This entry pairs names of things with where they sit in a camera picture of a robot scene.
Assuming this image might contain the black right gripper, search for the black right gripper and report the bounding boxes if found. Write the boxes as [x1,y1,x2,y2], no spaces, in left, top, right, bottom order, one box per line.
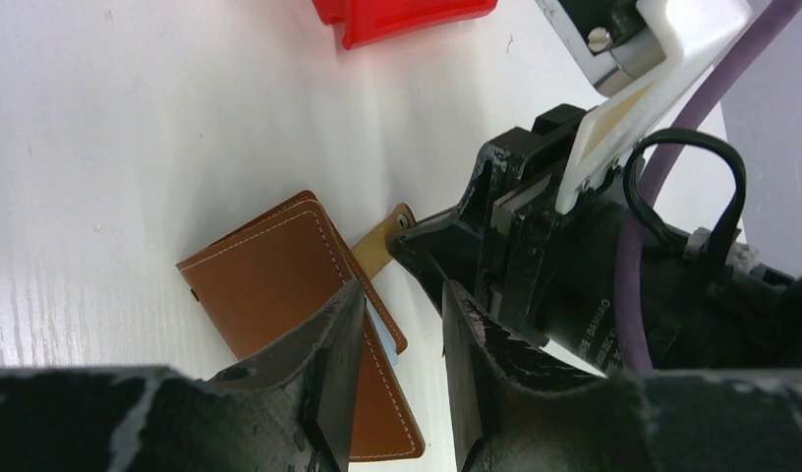
[466,105,802,373]

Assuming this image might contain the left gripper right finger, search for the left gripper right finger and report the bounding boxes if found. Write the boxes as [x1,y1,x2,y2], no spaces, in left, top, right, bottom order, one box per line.
[442,281,802,471]

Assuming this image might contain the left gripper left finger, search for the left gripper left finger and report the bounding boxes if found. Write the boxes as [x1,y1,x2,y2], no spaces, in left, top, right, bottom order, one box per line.
[0,281,366,471]

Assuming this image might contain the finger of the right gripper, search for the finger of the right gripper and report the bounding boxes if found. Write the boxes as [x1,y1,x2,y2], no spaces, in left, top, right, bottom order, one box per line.
[388,207,502,313]

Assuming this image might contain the red plastic bin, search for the red plastic bin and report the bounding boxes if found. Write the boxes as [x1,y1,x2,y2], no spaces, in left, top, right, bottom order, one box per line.
[313,0,498,50]

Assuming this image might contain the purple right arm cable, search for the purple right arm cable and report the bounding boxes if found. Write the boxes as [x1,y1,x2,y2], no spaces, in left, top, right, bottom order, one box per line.
[612,0,802,374]

